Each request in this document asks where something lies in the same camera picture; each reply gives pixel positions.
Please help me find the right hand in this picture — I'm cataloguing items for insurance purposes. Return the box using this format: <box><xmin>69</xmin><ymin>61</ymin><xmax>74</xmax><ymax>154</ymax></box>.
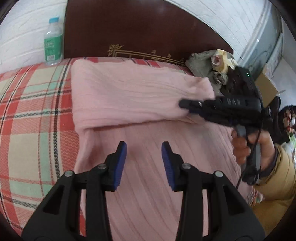
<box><xmin>231</xmin><ymin>131</ymin><xmax>278</xmax><ymax>173</ymax></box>

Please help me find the dark wooden headboard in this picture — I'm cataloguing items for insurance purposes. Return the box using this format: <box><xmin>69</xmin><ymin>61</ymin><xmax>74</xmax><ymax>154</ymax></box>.
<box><xmin>64</xmin><ymin>1</ymin><xmax>233</xmax><ymax>65</ymax></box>

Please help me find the grey striped garment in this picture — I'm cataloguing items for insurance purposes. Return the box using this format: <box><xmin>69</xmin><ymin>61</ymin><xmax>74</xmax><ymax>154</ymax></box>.
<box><xmin>185</xmin><ymin>50</ymin><xmax>222</xmax><ymax>95</ymax></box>

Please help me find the water bottle green label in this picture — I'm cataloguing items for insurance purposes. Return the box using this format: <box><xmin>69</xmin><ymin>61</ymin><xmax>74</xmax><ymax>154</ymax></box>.
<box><xmin>44</xmin><ymin>17</ymin><xmax>63</xmax><ymax>66</ymax></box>

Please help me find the cream patterned garment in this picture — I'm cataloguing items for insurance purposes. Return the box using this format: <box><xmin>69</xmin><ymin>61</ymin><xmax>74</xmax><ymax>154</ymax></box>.
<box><xmin>211</xmin><ymin>49</ymin><xmax>237</xmax><ymax>74</ymax></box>

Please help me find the dark brown garment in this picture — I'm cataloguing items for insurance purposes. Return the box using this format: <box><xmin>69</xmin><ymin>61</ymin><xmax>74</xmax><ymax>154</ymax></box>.
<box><xmin>220</xmin><ymin>66</ymin><xmax>243</xmax><ymax>96</ymax></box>

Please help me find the plaid bed sheet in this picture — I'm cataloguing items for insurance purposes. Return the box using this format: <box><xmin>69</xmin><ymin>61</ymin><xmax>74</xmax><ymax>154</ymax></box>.
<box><xmin>1</xmin><ymin>59</ymin><xmax>182</xmax><ymax>240</ymax></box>

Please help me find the pink knit sweater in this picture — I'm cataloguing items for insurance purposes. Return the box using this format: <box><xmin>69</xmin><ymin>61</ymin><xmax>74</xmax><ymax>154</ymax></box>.
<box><xmin>71</xmin><ymin>60</ymin><xmax>240</xmax><ymax>240</ymax></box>

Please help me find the yellow jacket right sleeve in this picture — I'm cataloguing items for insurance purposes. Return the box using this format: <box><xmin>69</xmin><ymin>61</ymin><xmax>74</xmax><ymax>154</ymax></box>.
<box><xmin>253</xmin><ymin>145</ymin><xmax>295</xmax><ymax>201</ymax></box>

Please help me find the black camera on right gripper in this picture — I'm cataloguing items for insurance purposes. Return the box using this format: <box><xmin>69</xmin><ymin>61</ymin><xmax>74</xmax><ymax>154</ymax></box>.
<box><xmin>233</xmin><ymin>66</ymin><xmax>263</xmax><ymax>107</ymax></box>

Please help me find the cardboard box right side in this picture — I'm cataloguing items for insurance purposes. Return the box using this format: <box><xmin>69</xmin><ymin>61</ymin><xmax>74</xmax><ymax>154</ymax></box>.
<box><xmin>255</xmin><ymin>72</ymin><xmax>285</xmax><ymax>108</ymax></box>

